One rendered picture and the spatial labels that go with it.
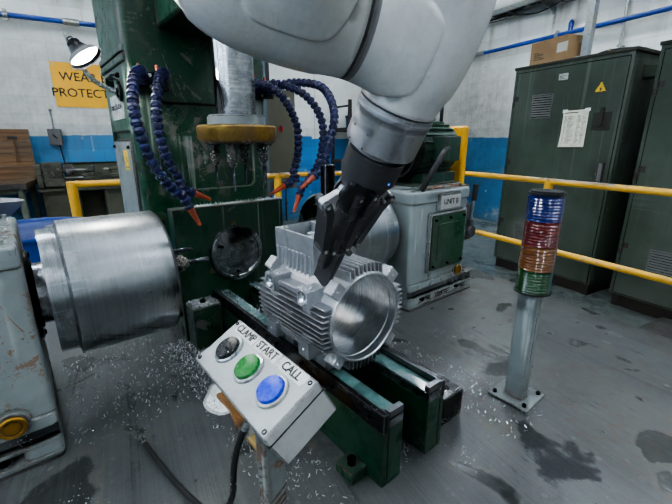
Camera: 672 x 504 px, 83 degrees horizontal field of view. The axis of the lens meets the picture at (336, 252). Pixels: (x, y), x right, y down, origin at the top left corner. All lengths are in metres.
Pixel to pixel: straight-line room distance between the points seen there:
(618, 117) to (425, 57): 3.41
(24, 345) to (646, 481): 0.97
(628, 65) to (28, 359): 3.78
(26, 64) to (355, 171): 5.72
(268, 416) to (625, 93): 3.62
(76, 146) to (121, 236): 5.21
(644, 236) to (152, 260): 3.45
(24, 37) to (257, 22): 5.77
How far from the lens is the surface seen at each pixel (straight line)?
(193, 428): 0.80
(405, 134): 0.43
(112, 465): 0.79
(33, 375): 0.77
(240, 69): 0.92
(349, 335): 0.74
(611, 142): 3.78
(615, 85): 3.82
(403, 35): 0.39
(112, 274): 0.74
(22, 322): 0.74
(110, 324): 0.77
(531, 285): 0.77
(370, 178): 0.46
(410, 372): 0.70
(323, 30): 0.36
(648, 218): 3.68
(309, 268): 0.65
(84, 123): 5.95
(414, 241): 1.13
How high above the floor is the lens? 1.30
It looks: 16 degrees down
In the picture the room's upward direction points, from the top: straight up
